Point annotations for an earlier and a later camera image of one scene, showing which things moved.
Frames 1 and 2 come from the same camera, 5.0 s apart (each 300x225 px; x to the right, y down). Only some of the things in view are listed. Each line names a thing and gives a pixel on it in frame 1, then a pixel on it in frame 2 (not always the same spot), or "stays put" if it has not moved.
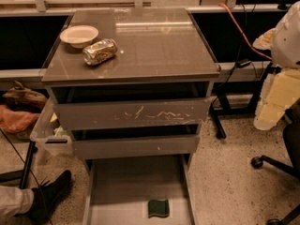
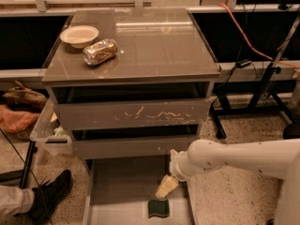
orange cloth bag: x=14 y=122 stays put
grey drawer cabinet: x=132 y=87 stays put
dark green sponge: x=158 y=207 stays put
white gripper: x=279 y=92 -> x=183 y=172
